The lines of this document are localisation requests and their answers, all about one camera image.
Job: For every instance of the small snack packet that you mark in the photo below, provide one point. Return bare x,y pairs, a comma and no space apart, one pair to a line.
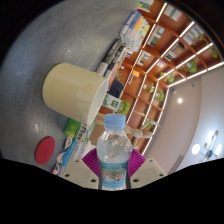
68,143
61,158
56,170

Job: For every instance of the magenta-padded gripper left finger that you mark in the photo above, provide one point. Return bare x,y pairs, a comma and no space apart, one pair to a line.
78,173

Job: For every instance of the flat round red coaster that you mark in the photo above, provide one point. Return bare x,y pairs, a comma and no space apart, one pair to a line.
45,150

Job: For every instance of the ceiling chandelier lamp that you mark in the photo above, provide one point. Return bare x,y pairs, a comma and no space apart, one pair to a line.
208,150

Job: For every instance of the beige chair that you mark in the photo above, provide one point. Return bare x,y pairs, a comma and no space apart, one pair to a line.
98,130

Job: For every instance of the clear water bottle blue cap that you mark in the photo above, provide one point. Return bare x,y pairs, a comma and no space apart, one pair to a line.
114,156

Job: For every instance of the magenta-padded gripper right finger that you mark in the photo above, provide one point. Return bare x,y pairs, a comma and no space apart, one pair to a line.
148,171

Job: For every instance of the dark chair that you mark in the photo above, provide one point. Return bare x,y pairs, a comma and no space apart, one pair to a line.
116,88

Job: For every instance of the cream cylindrical cup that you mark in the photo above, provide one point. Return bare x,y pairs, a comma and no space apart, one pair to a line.
70,90

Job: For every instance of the wooden wall shelf unit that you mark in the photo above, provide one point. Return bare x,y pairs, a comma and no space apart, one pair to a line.
150,60

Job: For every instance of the green and white box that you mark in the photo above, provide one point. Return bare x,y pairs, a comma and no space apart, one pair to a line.
76,130

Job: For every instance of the tall green white carton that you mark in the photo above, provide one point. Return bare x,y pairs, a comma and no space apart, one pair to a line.
111,102

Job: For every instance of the stack of dark books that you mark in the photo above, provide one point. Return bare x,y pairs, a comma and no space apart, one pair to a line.
111,58

